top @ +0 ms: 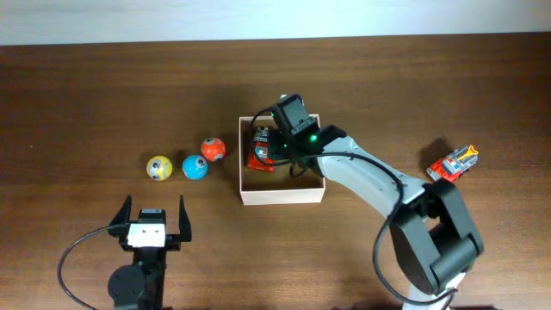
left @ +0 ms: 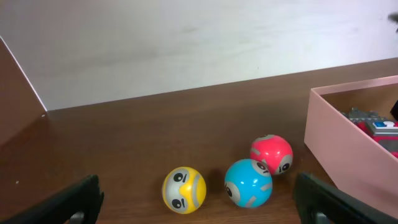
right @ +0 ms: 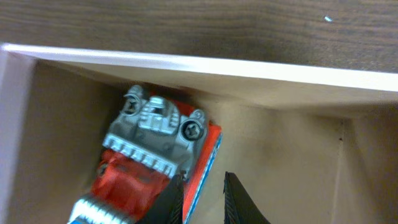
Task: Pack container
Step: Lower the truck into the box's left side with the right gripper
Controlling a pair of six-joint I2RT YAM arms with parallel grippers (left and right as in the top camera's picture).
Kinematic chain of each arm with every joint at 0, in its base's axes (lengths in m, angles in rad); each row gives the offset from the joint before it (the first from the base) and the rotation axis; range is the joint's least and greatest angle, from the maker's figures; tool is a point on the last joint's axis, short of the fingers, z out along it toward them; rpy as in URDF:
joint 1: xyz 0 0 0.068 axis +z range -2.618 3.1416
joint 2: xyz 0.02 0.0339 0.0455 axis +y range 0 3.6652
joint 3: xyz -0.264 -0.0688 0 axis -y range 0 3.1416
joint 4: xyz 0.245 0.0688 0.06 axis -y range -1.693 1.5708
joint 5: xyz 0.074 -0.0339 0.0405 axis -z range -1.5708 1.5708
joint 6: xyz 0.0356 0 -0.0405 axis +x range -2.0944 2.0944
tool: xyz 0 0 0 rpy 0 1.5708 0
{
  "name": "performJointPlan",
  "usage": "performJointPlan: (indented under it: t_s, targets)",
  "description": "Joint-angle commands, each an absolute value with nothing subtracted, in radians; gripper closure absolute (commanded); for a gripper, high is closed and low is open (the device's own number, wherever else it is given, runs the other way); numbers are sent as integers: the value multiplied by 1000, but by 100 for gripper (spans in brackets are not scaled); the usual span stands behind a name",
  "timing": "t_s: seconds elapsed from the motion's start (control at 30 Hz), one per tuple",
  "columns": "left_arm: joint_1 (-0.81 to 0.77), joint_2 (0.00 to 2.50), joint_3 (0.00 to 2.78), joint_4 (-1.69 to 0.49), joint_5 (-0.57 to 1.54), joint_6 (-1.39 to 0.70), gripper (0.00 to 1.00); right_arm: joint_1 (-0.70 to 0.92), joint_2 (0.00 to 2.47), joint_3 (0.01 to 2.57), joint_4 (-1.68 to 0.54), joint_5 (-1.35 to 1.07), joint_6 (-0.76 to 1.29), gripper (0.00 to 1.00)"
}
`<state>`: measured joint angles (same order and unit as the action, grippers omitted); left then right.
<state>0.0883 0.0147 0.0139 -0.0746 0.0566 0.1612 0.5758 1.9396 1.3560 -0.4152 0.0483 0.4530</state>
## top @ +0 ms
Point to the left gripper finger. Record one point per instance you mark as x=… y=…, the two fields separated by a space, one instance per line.
x=123 y=215
x=183 y=218

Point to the blue toy ball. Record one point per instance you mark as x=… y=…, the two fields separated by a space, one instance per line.
x=195 y=167

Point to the white cardboard box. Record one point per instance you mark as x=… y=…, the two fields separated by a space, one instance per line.
x=278 y=187

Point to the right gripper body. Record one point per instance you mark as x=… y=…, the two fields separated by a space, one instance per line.
x=278 y=144

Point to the red toy truck grey top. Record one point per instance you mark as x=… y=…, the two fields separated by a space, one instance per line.
x=258 y=158

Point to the orange toy ball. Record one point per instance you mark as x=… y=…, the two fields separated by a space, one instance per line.
x=213 y=149

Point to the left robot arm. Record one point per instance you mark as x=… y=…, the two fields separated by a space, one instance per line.
x=140 y=284

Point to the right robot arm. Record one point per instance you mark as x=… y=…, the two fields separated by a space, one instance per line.
x=435 y=239

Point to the yellow toy ball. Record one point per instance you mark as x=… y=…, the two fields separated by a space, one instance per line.
x=159 y=168

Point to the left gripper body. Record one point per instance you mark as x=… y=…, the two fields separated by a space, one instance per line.
x=171 y=242

